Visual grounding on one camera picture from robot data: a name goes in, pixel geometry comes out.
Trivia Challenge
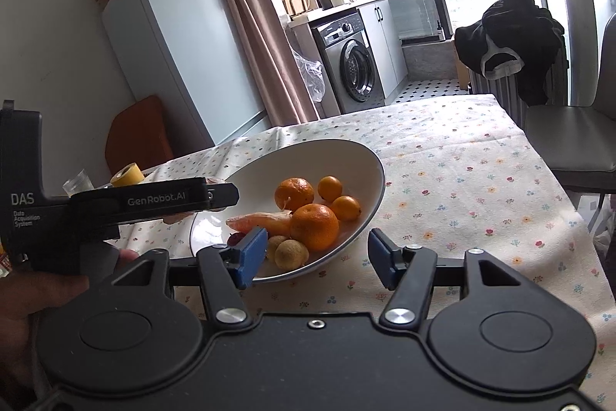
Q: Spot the small kumquat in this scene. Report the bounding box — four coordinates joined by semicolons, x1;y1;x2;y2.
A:
330;195;362;222
318;175;344;203

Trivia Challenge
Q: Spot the red chair back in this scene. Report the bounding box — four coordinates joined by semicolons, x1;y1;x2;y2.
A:
105;94;175;178

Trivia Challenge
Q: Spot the pale orange carrot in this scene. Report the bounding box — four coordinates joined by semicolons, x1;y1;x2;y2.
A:
225;210;294;238

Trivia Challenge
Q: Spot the brown curtain beside kitchen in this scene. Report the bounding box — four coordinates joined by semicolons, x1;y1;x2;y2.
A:
190;0;321;125

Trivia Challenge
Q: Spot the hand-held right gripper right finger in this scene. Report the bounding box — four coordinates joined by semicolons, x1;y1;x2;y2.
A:
367;227;531;330

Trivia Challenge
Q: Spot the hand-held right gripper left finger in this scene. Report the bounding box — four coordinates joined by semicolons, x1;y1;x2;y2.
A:
110;226;269;330

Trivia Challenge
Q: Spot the grey washing machine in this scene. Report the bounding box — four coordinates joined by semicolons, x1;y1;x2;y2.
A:
310;13;386;114

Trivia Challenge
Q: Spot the white kitchen cabinet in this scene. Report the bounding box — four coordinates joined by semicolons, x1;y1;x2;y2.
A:
358;0;410;99

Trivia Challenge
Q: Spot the clear plastic cup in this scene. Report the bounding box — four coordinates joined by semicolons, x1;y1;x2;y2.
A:
62;169;94;196

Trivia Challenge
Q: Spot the large orange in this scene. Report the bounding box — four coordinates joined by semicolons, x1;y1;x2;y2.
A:
289;202;340;253

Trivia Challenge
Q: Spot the clear plastic bag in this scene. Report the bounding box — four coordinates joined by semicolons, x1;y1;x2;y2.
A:
291;50;328;104

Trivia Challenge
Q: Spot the floral tablecloth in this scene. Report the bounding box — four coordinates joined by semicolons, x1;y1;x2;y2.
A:
103;93;616;411

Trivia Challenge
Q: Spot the black clothing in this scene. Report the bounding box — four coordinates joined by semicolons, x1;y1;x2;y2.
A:
454;0;566;106

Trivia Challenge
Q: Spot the medium orange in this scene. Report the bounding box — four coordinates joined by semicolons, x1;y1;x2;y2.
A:
274;176;315;212

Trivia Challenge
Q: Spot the person's left hand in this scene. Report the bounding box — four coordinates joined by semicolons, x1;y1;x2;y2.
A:
0;248;140;407

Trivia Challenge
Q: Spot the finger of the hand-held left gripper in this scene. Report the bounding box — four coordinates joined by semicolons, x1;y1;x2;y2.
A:
206;182;240;213

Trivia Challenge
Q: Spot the white refrigerator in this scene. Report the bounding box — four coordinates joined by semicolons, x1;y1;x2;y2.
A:
100;0;270;147

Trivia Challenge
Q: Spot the white bowl with dark rim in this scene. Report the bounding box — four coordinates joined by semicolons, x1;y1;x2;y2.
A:
189;138;386;284

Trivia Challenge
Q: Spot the grey radiator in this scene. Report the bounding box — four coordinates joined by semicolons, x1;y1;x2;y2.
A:
469;50;571;127

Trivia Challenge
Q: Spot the grey chair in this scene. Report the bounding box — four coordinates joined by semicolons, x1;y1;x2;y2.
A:
524;11;616;195

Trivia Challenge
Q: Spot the yellow tape roll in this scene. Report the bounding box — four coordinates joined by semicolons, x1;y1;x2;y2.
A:
110;162;144;187

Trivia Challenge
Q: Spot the beige longan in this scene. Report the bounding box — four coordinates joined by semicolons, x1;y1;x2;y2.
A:
274;239;309;270
266;235;288;262

